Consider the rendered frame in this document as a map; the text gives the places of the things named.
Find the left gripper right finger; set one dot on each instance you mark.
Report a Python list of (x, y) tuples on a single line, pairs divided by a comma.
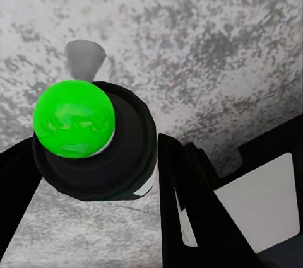
[(220, 244)]

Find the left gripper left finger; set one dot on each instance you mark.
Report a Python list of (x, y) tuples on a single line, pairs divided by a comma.
[(19, 179)]

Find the insectifuge atomizer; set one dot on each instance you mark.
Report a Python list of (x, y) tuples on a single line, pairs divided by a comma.
[(94, 140)]

